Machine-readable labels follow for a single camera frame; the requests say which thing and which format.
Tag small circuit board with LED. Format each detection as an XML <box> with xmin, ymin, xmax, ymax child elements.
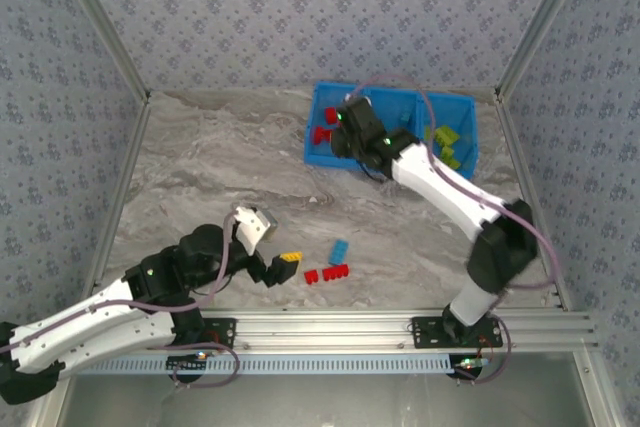
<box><xmin>452</xmin><ymin>354</ymin><xmax>489</xmax><ymax>378</ymax></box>

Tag grey metal tray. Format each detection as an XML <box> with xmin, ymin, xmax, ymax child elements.
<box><xmin>54</xmin><ymin>351</ymin><xmax>599</xmax><ymax>427</ymax></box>

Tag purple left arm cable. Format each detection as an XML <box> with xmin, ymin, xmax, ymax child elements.
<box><xmin>0</xmin><ymin>210</ymin><xmax>242</xmax><ymax>389</ymax></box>

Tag wide aluminium mounting rail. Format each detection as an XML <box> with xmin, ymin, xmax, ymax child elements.
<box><xmin>149</xmin><ymin>307</ymin><xmax>600</xmax><ymax>354</ymax></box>

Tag aluminium frame leg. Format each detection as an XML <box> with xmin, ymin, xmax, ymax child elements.
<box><xmin>574</xmin><ymin>351</ymin><xmax>626</xmax><ymax>427</ymax></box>
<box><xmin>24</xmin><ymin>386</ymin><xmax>71</xmax><ymax>427</ymax></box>

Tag blue three-compartment bin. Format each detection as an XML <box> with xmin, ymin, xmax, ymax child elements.
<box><xmin>303</xmin><ymin>78</ymin><xmax>480</xmax><ymax>182</ymax></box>

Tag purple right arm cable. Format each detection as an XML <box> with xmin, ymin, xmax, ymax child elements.
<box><xmin>347</xmin><ymin>74</ymin><xmax>559</xmax><ymax>386</ymax></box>

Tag aluminium corner post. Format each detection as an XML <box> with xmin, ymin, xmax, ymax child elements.
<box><xmin>493</xmin><ymin>0</ymin><xmax>599</xmax><ymax>104</ymax></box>
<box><xmin>52</xmin><ymin>0</ymin><xmax>152</xmax><ymax>104</ymax></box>

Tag aluminium side rail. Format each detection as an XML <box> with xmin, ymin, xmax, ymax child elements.
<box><xmin>494</xmin><ymin>91</ymin><xmax>572</xmax><ymax>311</ymax></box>
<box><xmin>77</xmin><ymin>96</ymin><xmax>152</xmax><ymax>298</ymax></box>

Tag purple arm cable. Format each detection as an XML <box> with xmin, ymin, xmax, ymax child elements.
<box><xmin>0</xmin><ymin>210</ymin><xmax>242</xmax><ymax>389</ymax></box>
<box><xmin>347</xmin><ymin>74</ymin><xmax>559</xmax><ymax>386</ymax></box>

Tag slotted light blue cable duct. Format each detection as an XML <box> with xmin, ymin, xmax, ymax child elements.
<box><xmin>64</xmin><ymin>352</ymin><xmax>454</xmax><ymax>377</ymax></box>

